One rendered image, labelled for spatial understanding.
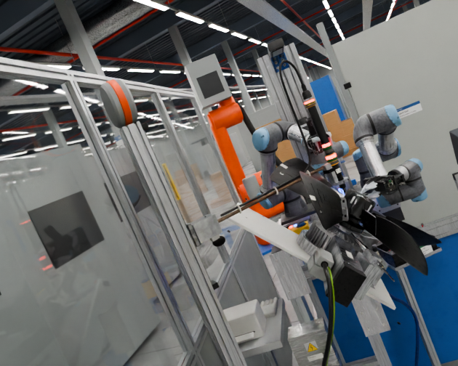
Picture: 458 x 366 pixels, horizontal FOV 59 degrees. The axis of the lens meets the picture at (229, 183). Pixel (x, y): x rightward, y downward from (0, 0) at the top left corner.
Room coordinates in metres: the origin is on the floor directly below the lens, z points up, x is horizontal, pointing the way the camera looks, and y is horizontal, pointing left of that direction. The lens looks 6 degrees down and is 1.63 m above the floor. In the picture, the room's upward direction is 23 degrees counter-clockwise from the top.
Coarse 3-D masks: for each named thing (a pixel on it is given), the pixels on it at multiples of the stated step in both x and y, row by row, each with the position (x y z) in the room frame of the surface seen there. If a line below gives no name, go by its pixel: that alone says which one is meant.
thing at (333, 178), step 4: (328, 164) 1.62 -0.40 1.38; (324, 168) 1.63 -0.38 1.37; (328, 168) 1.62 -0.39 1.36; (332, 168) 1.62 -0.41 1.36; (324, 172) 1.64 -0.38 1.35; (328, 172) 1.62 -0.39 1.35; (332, 172) 1.63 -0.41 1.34; (332, 176) 1.63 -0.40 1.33; (336, 176) 1.63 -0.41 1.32; (332, 180) 1.64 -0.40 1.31; (336, 180) 1.63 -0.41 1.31; (344, 180) 1.62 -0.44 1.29; (348, 180) 1.63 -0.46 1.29; (336, 184) 1.63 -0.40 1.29
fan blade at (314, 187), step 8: (304, 176) 1.38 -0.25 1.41; (304, 184) 1.34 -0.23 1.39; (312, 184) 1.37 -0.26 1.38; (320, 184) 1.41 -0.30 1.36; (312, 192) 1.34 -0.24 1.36; (320, 192) 1.38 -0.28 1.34; (328, 192) 1.42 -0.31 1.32; (336, 192) 1.47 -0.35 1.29; (312, 200) 1.31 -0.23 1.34; (320, 200) 1.35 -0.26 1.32; (328, 200) 1.39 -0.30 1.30; (336, 200) 1.44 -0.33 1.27; (320, 208) 1.32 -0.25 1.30; (328, 208) 1.37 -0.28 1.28; (336, 208) 1.42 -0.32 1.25; (320, 216) 1.29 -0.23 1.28; (328, 216) 1.35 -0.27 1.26; (336, 216) 1.41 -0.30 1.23; (328, 224) 1.32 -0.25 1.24
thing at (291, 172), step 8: (288, 160) 1.74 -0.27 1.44; (296, 160) 1.75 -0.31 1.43; (280, 168) 1.69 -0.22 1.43; (288, 168) 1.70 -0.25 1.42; (296, 168) 1.70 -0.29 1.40; (304, 168) 1.70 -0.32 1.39; (312, 168) 1.71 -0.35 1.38; (272, 176) 1.65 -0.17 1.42; (280, 176) 1.65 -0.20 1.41; (288, 176) 1.66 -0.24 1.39; (312, 176) 1.66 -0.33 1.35; (320, 176) 1.67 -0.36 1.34; (296, 184) 1.63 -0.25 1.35; (328, 184) 1.64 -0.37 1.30; (296, 192) 1.61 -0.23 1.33; (304, 192) 1.61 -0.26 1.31
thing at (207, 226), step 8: (208, 216) 1.40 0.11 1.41; (192, 224) 1.37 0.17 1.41; (200, 224) 1.37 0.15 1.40; (208, 224) 1.38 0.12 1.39; (216, 224) 1.39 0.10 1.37; (192, 232) 1.37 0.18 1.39; (200, 232) 1.37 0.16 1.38; (208, 232) 1.38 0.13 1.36; (216, 232) 1.39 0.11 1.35; (200, 240) 1.36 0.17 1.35
